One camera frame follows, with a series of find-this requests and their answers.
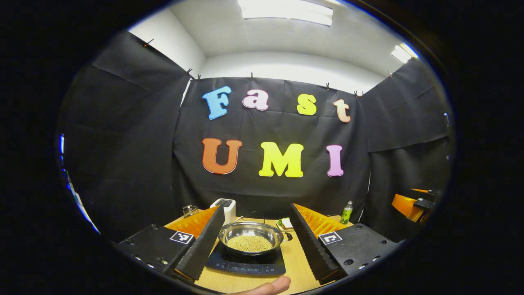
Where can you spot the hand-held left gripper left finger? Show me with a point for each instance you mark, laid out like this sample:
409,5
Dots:
202,250

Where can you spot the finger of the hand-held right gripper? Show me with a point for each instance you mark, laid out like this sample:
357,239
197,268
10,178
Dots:
405,205
421,191

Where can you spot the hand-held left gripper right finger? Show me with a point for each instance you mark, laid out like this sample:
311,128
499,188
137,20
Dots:
311,246

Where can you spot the black induction cooktop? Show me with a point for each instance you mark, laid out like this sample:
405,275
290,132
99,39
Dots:
245,266

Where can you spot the steel pot with beans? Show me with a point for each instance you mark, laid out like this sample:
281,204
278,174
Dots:
250,239

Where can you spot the small white plate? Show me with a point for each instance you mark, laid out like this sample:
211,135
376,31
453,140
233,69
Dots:
285,223

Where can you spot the green drink bottle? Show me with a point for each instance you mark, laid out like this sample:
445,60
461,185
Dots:
346,214

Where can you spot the white toaster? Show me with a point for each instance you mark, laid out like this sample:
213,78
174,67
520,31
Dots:
227,207

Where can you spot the black backdrop cloth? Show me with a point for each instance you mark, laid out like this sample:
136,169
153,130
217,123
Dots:
270,192

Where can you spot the small ceiling light panel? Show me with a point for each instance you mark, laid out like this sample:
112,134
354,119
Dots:
404,52

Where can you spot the large ceiling light panel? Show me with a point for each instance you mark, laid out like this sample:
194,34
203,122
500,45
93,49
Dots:
286,10

